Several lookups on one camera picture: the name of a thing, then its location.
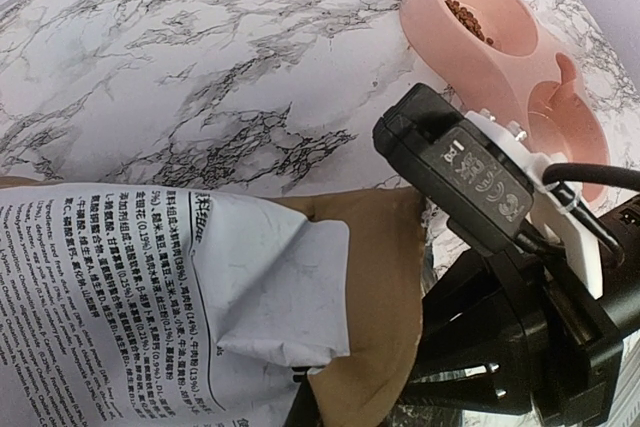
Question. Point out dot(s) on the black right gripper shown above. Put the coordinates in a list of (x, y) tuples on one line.
[(514, 333)]

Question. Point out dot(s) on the pink double pet bowl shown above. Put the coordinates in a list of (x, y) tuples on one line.
[(528, 76)]

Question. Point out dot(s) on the brown dog food kibble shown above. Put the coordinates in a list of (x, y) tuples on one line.
[(468, 20)]

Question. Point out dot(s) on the brown white dog food bag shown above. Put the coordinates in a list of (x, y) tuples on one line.
[(158, 306)]

